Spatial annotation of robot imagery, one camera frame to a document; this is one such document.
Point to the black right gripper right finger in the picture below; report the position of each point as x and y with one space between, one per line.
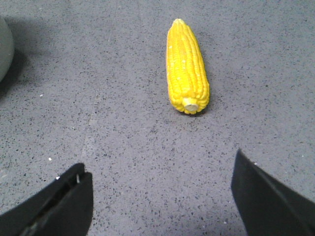
268 207

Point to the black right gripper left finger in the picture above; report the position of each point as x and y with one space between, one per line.
63 208

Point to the yellow corn cob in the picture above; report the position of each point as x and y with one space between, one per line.
188 86

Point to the pale green electric cooking pot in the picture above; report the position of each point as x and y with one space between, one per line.
6 48

